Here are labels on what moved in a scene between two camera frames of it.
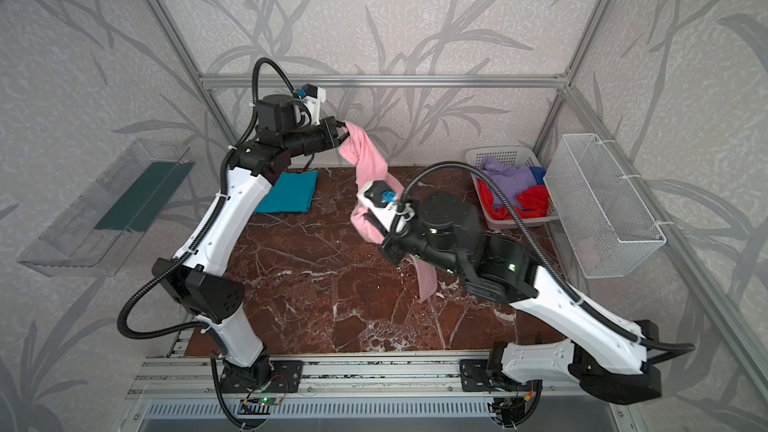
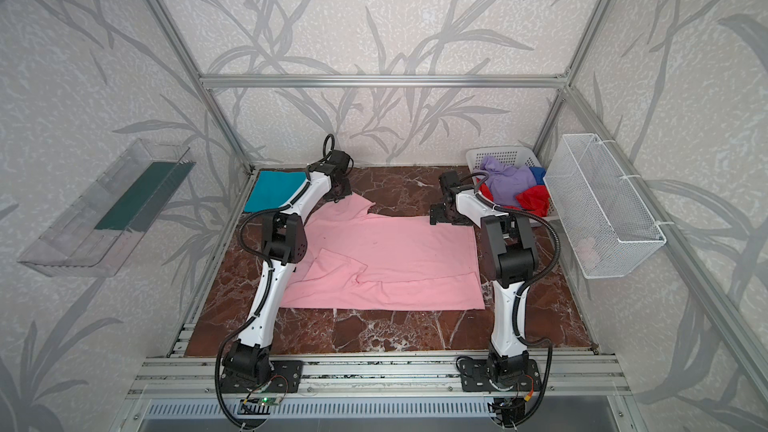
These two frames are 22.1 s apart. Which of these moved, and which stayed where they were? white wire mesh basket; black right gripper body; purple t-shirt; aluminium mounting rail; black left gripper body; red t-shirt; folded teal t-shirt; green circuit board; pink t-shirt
Moved: pink t-shirt; black left gripper body; black right gripper body
Stayed: green circuit board; white wire mesh basket; aluminium mounting rail; red t-shirt; folded teal t-shirt; purple t-shirt
